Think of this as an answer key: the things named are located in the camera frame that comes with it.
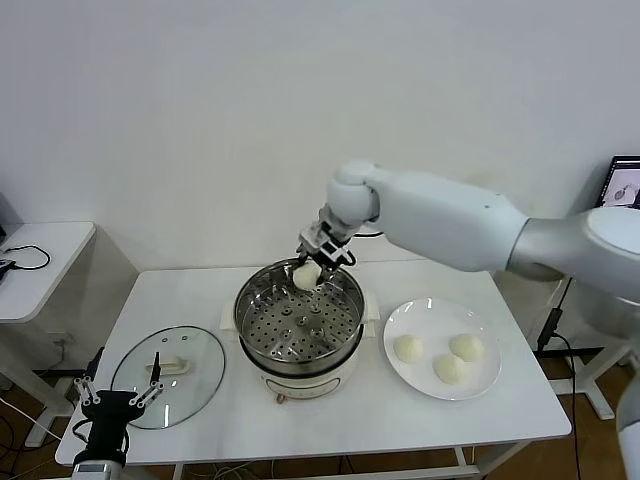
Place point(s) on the white side desk with laptop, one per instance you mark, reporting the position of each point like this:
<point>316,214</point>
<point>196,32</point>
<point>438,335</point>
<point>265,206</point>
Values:
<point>602,402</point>

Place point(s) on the perforated steel steamer basket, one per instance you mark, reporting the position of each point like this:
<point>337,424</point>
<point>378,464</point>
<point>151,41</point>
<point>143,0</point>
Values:
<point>250,300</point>

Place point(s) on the cream electric cooker pot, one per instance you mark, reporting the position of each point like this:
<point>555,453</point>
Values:
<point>300,387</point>

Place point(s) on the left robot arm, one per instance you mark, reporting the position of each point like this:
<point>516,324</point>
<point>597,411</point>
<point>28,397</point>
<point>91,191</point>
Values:
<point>95,470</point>

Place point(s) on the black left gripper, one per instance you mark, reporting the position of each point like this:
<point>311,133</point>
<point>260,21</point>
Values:
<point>107,412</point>

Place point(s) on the grey open laptop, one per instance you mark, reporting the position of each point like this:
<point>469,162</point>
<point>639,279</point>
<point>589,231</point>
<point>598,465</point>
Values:
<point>622,185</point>

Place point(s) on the white work table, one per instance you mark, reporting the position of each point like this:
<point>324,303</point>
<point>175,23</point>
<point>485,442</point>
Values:
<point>200,285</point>

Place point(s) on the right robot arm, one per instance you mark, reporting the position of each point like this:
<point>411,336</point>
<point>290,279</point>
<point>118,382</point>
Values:
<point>450,225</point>

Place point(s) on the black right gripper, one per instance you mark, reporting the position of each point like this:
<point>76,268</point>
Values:
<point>337,227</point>

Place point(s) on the black small device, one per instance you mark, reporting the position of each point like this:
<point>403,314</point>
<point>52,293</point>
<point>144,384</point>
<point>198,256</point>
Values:
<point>4,270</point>

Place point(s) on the white steamed baozi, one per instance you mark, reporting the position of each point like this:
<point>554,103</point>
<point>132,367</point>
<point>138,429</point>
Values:
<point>409,349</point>
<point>466,347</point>
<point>305,277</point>
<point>451,370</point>

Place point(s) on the white round plate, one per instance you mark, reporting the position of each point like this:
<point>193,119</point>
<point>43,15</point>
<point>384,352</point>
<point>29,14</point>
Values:
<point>405,372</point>

